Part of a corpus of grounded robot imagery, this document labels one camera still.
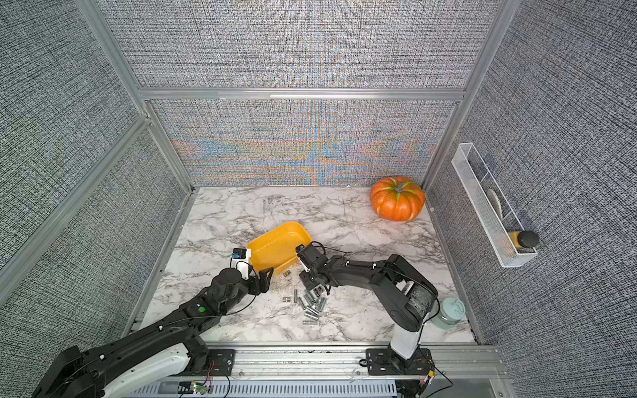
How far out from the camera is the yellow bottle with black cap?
62 cm

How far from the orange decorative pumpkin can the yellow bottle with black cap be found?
0.40 meters

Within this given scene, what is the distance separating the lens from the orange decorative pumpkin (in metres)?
1.01
